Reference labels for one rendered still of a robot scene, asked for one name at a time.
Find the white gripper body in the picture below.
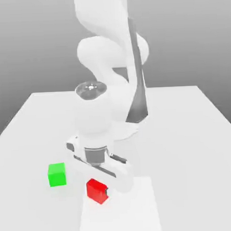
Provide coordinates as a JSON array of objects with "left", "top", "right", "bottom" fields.
[{"left": 66, "top": 145, "right": 135, "bottom": 196}]

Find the small red cube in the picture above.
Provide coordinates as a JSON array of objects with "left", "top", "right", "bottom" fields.
[{"left": 86, "top": 177, "right": 110, "bottom": 205}]

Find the small green cube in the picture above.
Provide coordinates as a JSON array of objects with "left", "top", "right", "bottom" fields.
[{"left": 47, "top": 162, "right": 67, "bottom": 188}]

